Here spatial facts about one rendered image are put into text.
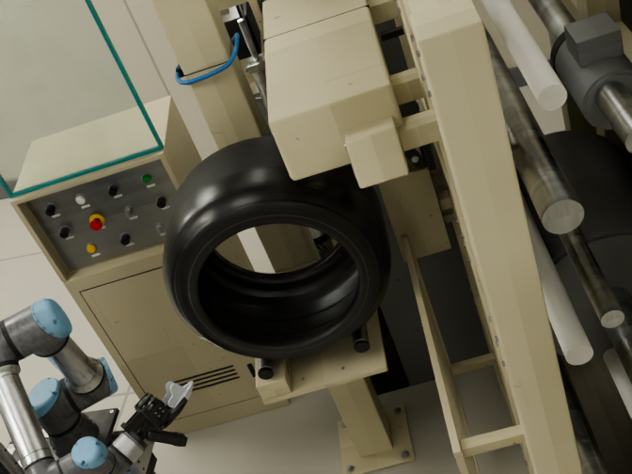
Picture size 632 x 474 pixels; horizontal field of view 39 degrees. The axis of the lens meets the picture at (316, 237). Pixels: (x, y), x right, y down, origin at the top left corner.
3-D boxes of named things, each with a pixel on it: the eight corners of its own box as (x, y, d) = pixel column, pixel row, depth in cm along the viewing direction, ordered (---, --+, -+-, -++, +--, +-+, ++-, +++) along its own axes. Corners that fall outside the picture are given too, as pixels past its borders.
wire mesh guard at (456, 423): (447, 371, 309) (396, 216, 268) (452, 369, 309) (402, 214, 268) (510, 612, 238) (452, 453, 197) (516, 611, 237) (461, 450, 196)
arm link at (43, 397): (40, 417, 278) (18, 388, 270) (80, 395, 280) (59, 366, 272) (46, 442, 268) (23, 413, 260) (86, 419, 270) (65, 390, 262)
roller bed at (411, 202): (395, 223, 282) (369, 147, 265) (440, 210, 280) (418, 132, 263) (403, 262, 267) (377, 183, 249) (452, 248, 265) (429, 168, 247)
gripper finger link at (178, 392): (185, 371, 234) (162, 399, 231) (200, 387, 237) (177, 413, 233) (181, 370, 237) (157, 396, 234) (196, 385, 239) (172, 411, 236)
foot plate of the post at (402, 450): (338, 422, 347) (336, 418, 346) (403, 404, 343) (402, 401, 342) (344, 479, 325) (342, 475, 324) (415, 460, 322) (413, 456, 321)
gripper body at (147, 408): (158, 394, 230) (125, 431, 226) (180, 416, 233) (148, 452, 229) (148, 389, 237) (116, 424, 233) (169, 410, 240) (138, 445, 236)
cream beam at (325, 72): (279, 54, 230) (259, 1, 221) (373, 23, 227) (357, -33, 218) (290, 184, 181) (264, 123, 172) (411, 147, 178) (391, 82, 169)
